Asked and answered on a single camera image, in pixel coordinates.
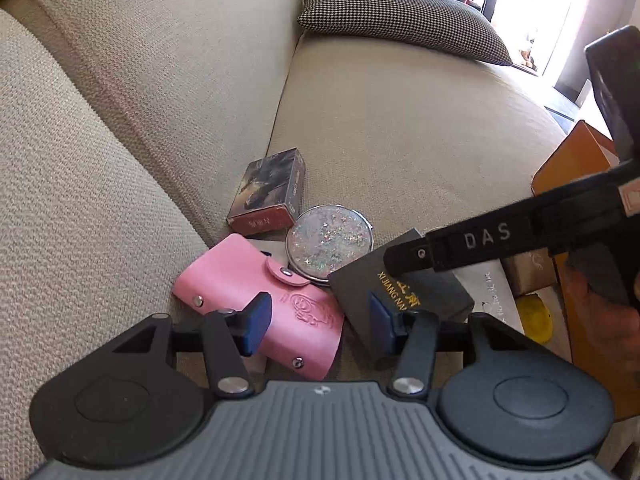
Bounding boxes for glitter compact mirror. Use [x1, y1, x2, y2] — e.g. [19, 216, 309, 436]
[286, 204, 372, 289]

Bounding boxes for brown photo card box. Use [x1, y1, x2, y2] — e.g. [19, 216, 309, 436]
[226, 147, 307, 237]

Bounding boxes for beige fabric sofa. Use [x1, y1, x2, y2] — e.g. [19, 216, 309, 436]
[0, 0, 576, 461]

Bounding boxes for small brown cardboard box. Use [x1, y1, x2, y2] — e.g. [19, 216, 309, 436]
[500, 250, 558, 296]

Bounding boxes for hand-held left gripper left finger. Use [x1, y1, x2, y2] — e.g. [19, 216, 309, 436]
[112, 291, 274, 400]

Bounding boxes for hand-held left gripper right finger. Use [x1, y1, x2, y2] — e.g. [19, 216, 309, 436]
[367, 292, 545, 401]

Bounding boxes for orange cardboard shoe box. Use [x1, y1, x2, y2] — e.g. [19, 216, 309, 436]
[531, 119, 640, 421]

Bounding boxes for black box with gold print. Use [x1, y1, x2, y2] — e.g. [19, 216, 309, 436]
[327, 227, 476, 361]

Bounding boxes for pink card holder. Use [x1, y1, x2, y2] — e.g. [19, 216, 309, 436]
[172, 232, 346, 381]

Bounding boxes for houndstooth pillow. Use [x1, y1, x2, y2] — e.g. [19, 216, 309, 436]
[297, 0, 515, 67]

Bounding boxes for white slim box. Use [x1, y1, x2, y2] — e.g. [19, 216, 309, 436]
[450, 260, 526, 336]

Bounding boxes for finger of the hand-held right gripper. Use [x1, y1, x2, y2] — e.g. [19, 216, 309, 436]
[384, 201, 546, 281]

